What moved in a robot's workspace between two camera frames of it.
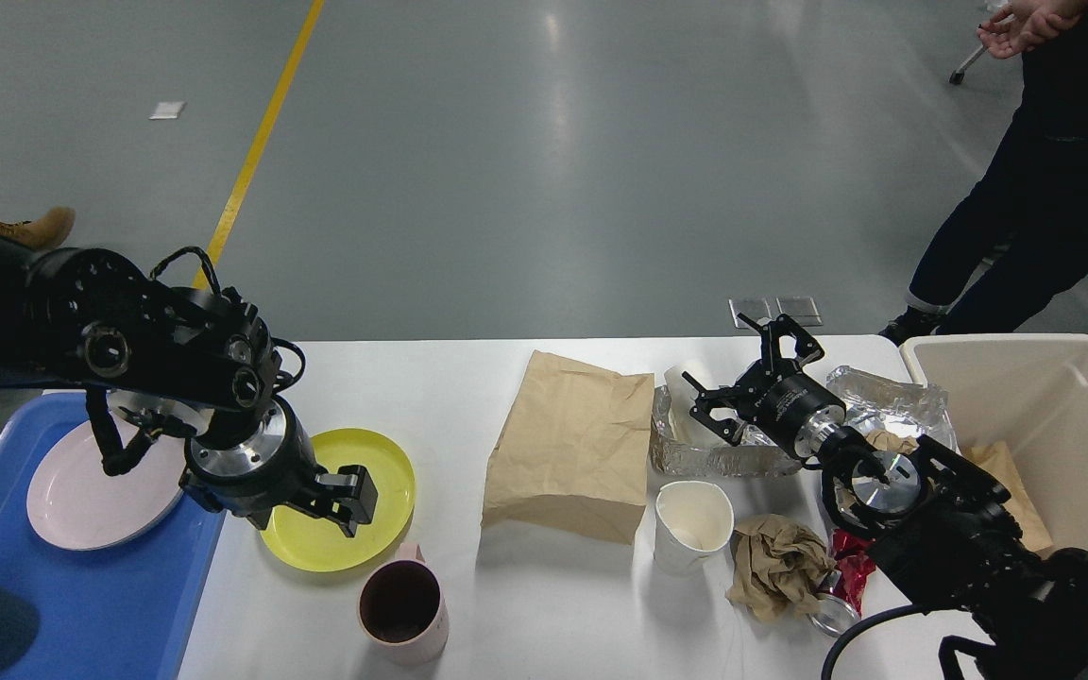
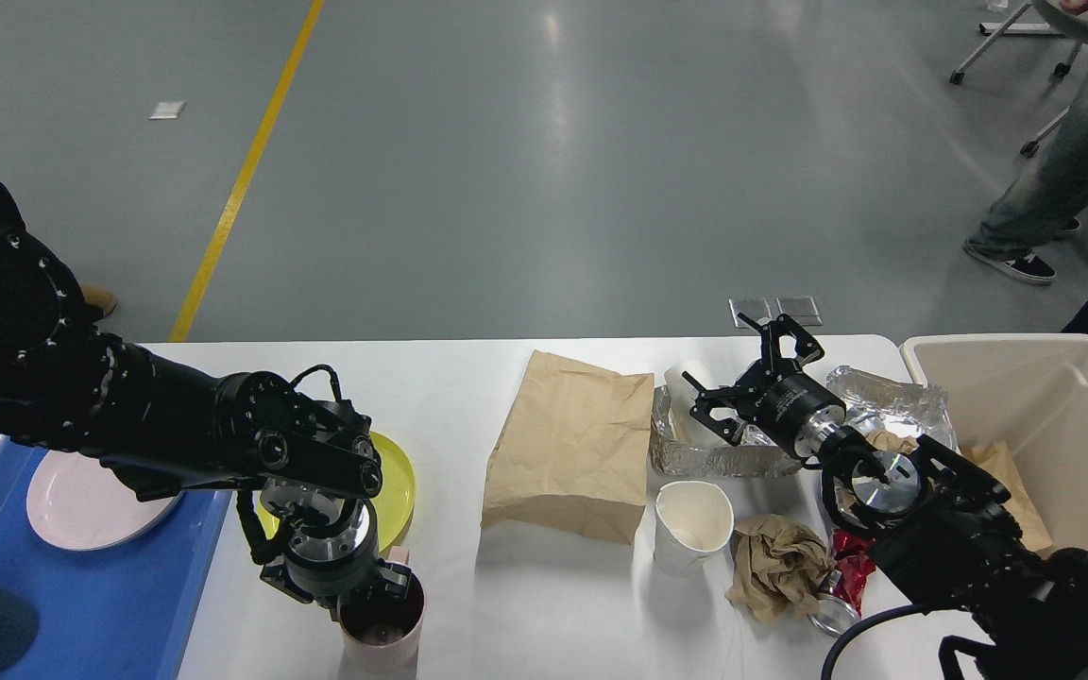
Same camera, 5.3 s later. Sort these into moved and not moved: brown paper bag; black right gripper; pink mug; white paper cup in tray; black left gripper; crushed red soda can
Moved: pink mug; black left gripper
Not moved: black right gripper; white paper cup in tray; crushed red soda can; brown paper bag
